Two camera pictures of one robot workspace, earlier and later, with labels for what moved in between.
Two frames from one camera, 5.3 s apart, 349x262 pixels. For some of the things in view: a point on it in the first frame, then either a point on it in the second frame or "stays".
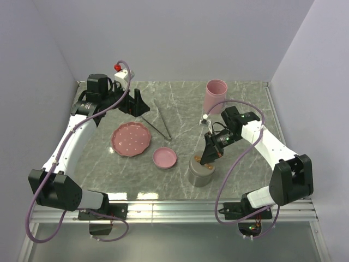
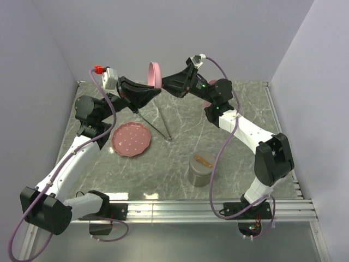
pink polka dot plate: (131, 139) stays
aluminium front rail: (208, 212) stays
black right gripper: (212, 149) -> (179, 84)
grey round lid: (201, 170) stays
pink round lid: (164, 158) -> (155, 75)
